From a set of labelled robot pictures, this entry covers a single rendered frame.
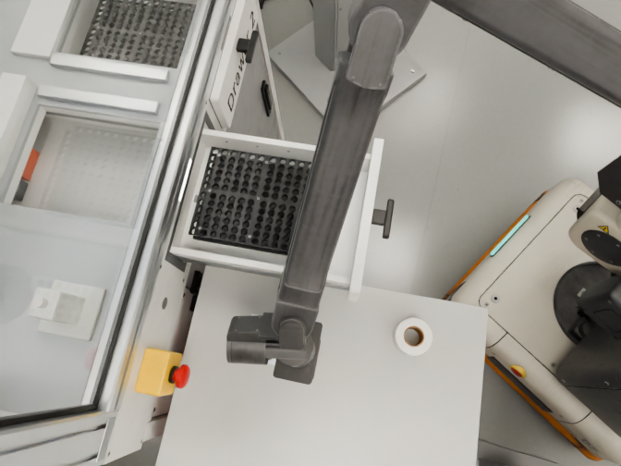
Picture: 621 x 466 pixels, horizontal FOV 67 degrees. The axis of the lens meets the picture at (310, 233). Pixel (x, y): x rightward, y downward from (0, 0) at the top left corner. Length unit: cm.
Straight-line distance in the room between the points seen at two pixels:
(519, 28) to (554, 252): 117
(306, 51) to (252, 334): 157
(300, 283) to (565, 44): 38
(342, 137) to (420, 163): 141
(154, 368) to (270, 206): 35
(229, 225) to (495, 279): 93
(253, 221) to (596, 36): 58
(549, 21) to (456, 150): 147
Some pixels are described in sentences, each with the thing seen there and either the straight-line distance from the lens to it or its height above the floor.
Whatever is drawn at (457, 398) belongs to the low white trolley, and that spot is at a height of 76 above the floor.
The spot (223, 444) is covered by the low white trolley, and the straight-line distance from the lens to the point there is 97.
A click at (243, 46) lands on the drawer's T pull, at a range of 102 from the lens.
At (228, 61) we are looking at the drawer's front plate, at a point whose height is 93.
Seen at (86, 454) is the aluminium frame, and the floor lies 101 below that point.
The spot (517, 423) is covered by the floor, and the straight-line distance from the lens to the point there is 183.
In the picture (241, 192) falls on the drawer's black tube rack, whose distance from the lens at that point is 91.
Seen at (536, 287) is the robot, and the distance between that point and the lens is 157.
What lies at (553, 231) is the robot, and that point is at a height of 28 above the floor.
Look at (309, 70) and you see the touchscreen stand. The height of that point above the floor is 4.
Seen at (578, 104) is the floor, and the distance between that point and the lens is 223.
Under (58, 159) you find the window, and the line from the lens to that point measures 58.
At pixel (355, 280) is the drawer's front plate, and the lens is 79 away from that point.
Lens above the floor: 170
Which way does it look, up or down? 74 degrees down
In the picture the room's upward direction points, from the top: 7 degrees counter-clockwise
